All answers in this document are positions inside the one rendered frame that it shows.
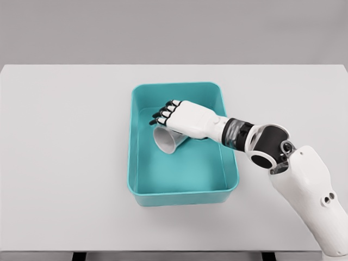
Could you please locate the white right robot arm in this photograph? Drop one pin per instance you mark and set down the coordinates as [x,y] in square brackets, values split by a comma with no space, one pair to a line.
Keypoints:
[304,174]

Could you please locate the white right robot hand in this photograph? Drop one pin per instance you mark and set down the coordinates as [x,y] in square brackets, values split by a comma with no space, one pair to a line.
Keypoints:
[187,118]

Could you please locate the teal plastic basket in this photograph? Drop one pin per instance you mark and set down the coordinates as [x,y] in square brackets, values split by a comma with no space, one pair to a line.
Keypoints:
[179,171]

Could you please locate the white paper cup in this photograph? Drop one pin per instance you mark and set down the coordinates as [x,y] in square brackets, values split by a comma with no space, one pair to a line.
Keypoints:
[166,141]

